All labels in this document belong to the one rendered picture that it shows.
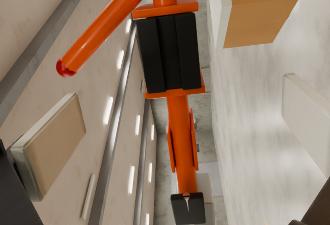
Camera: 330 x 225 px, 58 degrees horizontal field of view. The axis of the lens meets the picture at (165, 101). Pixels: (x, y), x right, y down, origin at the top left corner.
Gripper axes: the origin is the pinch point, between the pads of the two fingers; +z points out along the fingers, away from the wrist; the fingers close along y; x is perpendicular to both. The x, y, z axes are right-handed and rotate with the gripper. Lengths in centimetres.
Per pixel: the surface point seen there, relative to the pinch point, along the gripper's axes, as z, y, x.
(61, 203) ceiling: 443, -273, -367
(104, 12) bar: 13.4, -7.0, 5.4
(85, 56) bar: 13.3, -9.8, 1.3
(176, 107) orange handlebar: 11.1, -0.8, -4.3
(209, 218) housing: 11.1, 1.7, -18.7
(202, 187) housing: 14.1, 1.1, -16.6
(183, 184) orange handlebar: 11.2, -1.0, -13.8
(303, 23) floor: 307, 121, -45
